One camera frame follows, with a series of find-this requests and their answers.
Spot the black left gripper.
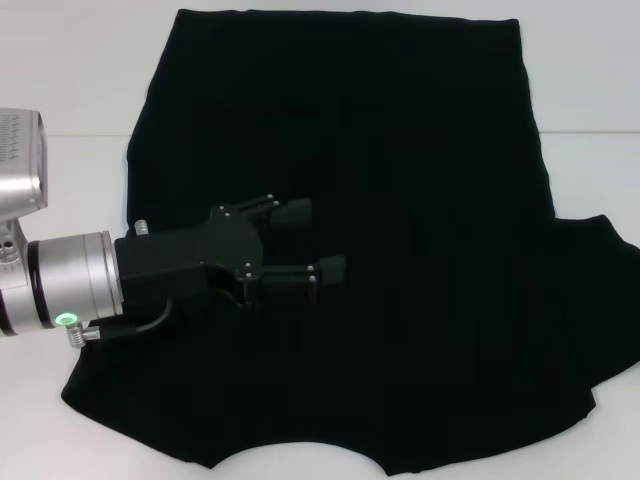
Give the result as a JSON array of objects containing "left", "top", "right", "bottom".
[{"left": 113, "top": 193, "right": 347, "bottom": 314}]

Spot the black shirt with FREE print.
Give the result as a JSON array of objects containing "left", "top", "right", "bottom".
[{"left": 60, "top": 7, "right": 640, "bottom": 474}]

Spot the left gripper cable with plug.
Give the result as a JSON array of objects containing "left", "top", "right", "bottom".
[{"left": 68, "top": 296, "right": 175, "bottom": 347}]

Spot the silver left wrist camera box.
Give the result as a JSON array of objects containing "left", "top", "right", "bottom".
[{"left": 0, "top": 107, "right": 50, "bottom": 271}]

